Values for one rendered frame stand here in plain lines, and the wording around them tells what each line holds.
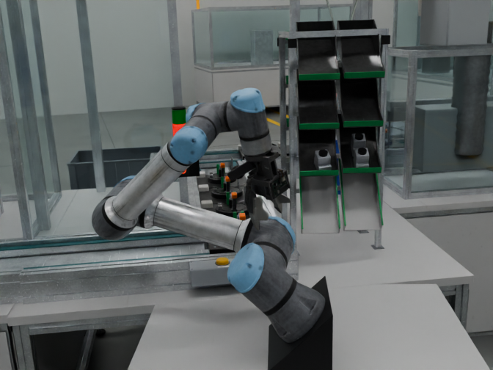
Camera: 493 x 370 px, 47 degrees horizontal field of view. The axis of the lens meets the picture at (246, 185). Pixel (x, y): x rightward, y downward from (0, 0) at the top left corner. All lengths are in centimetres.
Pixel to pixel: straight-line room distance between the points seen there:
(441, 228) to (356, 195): 82
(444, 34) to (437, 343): 161
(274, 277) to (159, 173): 38
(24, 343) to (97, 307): 25
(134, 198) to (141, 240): 72
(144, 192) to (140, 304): 55
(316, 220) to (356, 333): 50
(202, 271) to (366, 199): 66
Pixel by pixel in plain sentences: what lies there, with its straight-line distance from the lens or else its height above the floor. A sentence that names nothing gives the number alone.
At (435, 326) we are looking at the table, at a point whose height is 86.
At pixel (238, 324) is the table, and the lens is 167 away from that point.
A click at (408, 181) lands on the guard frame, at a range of 278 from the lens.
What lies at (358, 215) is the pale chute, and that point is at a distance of 203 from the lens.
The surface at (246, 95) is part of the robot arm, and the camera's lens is 132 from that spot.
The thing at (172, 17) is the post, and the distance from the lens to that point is 201.
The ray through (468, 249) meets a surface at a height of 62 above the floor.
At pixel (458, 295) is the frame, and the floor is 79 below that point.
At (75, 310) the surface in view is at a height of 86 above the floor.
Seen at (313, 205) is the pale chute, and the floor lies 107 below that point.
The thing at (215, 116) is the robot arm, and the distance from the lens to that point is 134.
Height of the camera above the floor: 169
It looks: 16 degrees down
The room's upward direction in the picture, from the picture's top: 2 degrees counter-clockwise
